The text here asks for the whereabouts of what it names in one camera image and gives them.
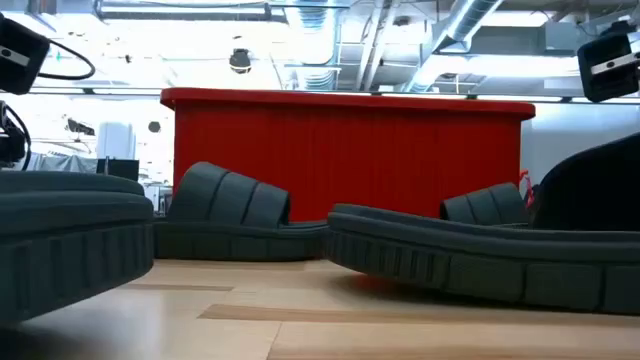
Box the dark grey foam slide sandal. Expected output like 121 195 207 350
0 169 155 324
438 181 531 227
152 160 330 263
325 130 640 317

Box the red plastic bin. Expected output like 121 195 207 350
159 87 537 224

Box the grey cloth cover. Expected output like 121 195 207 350
24 152 99 175

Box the white cabinet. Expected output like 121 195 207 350
96 121 137 161

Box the black box cabinet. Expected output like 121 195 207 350
96 157 141 184

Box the black ceiling dome lamp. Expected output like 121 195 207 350
228 47 253 76

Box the red ribbon tag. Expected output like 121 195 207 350
518 168 537 209

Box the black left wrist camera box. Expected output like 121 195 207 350
0 13 52 96

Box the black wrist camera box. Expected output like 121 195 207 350
0 13 52 96
576 19 640 104

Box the black left camera cable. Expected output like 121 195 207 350
37 38 97 82

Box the silver spiral air duct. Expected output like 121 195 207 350
294 3 342 91
402 0 504 94

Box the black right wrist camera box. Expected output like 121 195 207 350
576 19 640 104

